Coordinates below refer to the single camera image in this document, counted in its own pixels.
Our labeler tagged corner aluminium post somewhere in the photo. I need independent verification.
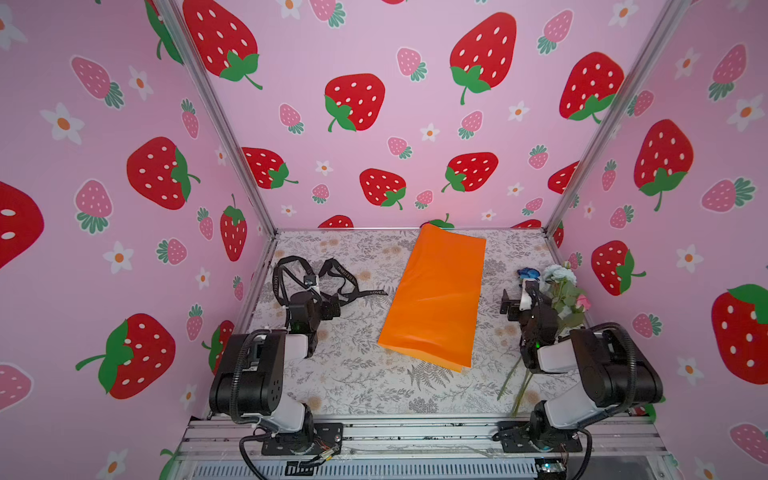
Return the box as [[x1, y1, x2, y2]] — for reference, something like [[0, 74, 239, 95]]
[[544, 0, 690, 241], [157, 1, 277, 238]]

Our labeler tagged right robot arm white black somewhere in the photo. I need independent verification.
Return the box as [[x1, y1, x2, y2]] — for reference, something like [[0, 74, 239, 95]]
[[492, 282, 663, 453]]

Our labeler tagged blue fake rose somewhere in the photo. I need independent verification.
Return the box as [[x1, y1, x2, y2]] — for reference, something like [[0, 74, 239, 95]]
[[517, 267, 541, 281]]

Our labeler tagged pink fake rose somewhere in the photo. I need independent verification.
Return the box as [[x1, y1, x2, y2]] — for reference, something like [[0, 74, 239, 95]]
[[563, 294, 591, 328]]

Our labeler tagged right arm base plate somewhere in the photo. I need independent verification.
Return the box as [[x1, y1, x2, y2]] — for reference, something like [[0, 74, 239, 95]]
[[491, 421, 583, 453]]

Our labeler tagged left corner aluminium post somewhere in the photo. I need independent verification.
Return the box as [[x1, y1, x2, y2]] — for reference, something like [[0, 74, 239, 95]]
[[157, 1, 277, 238]]

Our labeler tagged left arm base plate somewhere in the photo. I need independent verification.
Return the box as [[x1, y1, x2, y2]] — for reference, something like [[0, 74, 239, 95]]
[[261, 422, 344, 456]]

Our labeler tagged right corner aluminium post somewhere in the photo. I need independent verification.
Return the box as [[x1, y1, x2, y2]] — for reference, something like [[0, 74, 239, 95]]
[[544, 0, 690, 241]]

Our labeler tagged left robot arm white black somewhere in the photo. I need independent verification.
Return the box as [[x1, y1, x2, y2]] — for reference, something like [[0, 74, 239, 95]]
[[209, 291, 341, 436]]

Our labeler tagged black ribbon strap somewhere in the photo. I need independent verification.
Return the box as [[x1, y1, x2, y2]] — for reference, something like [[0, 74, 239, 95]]
[[272, 254, 390, 313]]

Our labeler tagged orange wrapping paper sheet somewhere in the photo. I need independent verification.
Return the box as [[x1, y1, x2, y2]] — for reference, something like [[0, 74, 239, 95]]
[[378, 224, 486, 373]]

